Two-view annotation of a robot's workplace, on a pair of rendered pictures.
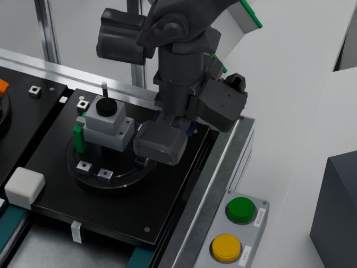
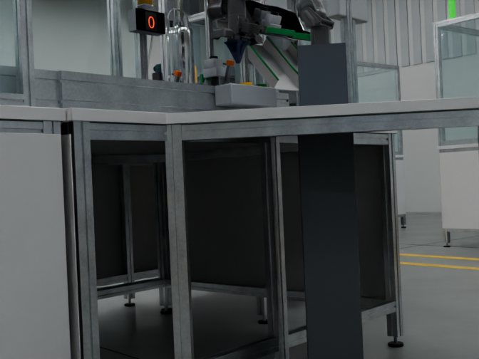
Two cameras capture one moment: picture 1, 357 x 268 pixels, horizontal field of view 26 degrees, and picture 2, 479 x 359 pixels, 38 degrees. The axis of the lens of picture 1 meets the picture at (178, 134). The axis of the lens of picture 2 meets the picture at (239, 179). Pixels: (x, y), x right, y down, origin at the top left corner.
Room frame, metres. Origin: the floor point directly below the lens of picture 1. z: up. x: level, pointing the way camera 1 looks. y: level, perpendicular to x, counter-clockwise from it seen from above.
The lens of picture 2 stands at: (-1.40, -0.80, 0.67)
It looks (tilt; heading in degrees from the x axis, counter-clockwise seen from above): 0 degrees down; 21
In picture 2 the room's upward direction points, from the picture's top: 3 degrees counter-clockwise
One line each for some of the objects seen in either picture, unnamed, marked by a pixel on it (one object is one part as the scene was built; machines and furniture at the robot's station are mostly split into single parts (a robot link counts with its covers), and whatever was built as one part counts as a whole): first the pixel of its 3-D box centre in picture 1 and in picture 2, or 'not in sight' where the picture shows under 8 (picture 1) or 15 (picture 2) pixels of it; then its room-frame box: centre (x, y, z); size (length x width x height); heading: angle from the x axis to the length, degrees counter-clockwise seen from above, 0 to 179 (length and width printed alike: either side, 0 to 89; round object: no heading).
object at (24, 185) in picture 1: (25, 188); not in sight; (0.69, 0.23, 0.97); 0.05 x 0.05 x 0.04; 69
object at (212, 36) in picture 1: (181, 45); (236, 4); (0.71, 0.00, 1.25); 0.09 x 0.06 x 0.07; 76
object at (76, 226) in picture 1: (77, 232); not in sight; (0.63, 0.15, 0.95); 0.01 x 0.01 x 0.04; 69
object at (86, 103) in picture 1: (83, 106); not in sight; (0.85, 0.16, 0.97); 0.02 x 0.02 x 0.01; 69
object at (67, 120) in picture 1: (112, 162); not in sight; (0.75, 0.10, 0.96); 0.24 x 0.24 x 0.02; 69
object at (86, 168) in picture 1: (84, 168); not in sight; (0.71, 0.14, 1.00); 0.02 x 0.01 x 0.02; 69
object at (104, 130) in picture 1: (101, 118); (212, 67); (0.75, 0.11, 1.06); 0.08 x 0.04 x 0.07; 69
